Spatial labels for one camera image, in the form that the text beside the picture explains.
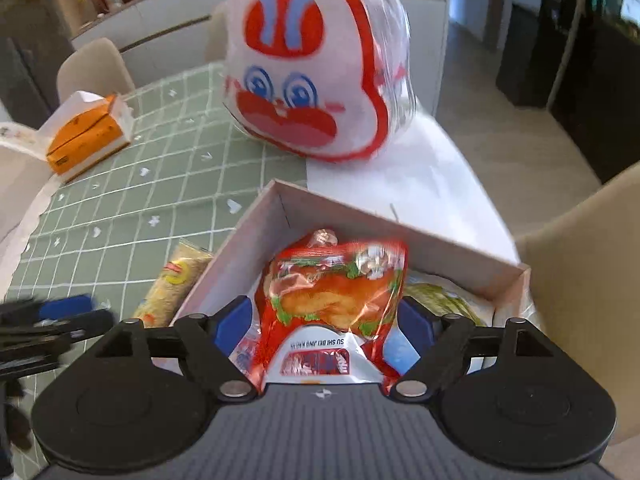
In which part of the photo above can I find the green checked tablecloth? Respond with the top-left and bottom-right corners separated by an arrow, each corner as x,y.
0,62 -> 312,480

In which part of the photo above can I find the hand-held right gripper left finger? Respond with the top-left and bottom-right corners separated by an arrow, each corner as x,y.
74,295 -> 257,404

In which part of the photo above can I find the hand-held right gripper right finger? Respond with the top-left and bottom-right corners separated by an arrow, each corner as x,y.
389,296 -> 577,402

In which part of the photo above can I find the black cabinet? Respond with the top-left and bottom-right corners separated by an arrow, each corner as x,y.
495,0 -> 640,187

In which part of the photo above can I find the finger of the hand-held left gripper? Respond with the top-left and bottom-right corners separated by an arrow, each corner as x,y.
0,294 -> 97,328
0,309 -> 116,378

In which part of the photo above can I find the pale green snack packet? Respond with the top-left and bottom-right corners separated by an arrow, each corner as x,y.
404,270 -> 498,328

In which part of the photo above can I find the yellow snack packet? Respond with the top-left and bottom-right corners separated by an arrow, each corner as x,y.
131,239 -> 214,329

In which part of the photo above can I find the red white rabbit plush bag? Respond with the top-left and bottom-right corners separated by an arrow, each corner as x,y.
220,0 -> 416,163

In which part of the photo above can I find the pink cardboard box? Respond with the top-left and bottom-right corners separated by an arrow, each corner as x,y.
170,178 -> 532,376

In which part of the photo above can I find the blue white snack packet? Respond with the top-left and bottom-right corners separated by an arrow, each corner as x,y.
231,327 -> 420,378

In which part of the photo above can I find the beige chair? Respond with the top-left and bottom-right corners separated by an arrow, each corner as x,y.
204,9 -> 237,70
514,160 -> 640,463
56,37 -> 140,113

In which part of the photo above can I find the orange tissue box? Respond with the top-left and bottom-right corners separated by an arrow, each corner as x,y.
45,90 -> 134,184

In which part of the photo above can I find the red white snack packet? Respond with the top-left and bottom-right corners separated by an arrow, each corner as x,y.
252,228 -> 410,396

